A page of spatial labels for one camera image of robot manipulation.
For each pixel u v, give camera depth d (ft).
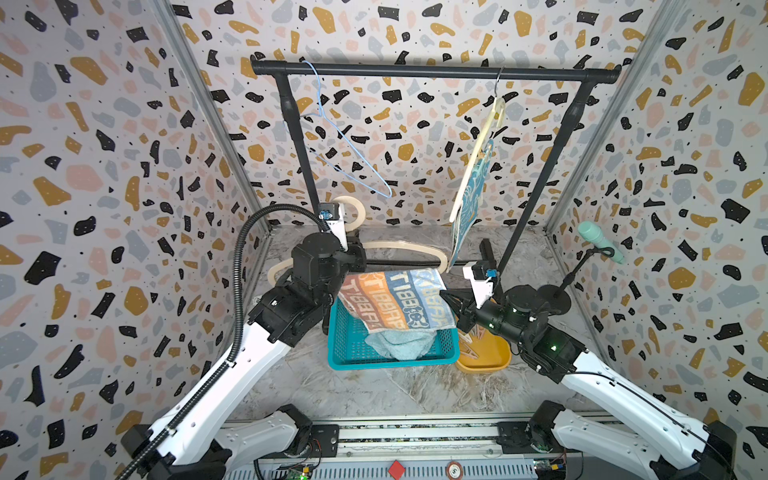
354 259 1.45
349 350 2.93
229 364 1.28
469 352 2.88
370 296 2.36
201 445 1.24
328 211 1.69
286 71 1.72
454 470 2.30
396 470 2.28
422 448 2.40
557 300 3.29
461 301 2.06
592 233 2.42
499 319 1.91
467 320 1.95
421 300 2.36
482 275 1.88
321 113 2.95
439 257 2.21
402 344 2.69
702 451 1.31
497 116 3.05
